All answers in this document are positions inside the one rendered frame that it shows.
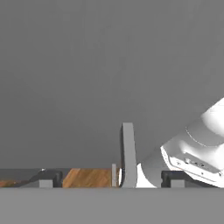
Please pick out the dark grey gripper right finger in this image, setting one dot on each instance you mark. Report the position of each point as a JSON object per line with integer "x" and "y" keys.
{"x": 167, "y": 178}

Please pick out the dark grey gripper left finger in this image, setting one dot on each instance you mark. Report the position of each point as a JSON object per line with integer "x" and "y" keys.
{"x": 49, "y": 176}

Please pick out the grey fridge door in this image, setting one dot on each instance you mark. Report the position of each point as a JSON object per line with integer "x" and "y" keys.
{"x": 87, "y": 73}

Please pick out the white rounded machine part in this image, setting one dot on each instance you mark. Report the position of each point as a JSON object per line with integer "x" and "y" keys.
{"x": 204, "y": 137}

